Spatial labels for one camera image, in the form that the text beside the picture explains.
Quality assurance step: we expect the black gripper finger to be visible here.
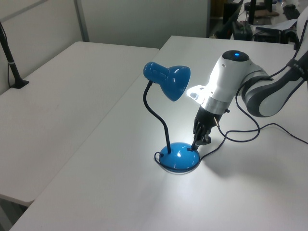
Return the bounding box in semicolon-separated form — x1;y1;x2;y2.
201;134;213;147
191;134;202;152

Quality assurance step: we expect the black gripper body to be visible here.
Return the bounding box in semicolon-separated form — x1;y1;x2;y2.
192;107;220;141

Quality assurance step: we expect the blue desk lamp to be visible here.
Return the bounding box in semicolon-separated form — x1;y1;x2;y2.
142;61;202;174

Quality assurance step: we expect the black green device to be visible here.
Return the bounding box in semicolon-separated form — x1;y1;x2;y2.
231;20;254;41

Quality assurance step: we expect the black equipment box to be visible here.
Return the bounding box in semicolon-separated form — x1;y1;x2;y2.
252;26;298;44

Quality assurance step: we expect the black monitor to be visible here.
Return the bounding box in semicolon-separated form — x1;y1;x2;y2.
222;0;244;39

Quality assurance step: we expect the black monitor stand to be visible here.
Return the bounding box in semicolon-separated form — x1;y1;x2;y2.
248;0;257;25

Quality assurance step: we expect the white paper sheet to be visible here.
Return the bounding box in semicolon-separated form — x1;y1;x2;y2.
255;18;298;31

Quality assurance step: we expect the white side table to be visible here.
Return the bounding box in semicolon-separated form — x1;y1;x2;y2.
0;41;161;203

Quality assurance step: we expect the black pole with clamp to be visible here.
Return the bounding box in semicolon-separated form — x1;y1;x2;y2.
0;21;30;90

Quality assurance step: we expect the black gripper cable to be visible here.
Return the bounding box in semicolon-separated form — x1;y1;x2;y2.
215;31;308;143

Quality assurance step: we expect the black lamp power cable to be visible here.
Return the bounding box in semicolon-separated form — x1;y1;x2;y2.
153;123;308;173

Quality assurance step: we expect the grey partition post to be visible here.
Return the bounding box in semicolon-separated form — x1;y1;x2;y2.
73;0;90;43

